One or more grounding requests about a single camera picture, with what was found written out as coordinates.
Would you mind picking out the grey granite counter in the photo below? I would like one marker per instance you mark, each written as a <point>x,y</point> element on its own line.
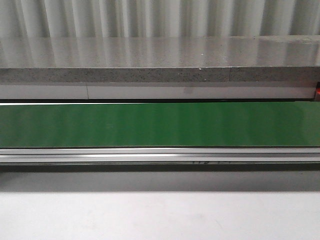
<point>108,69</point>

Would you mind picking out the green conveyor belt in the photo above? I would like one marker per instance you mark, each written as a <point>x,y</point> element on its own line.
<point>180,137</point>

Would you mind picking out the white pleated curtain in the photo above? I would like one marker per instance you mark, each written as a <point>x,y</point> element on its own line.
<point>158,18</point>

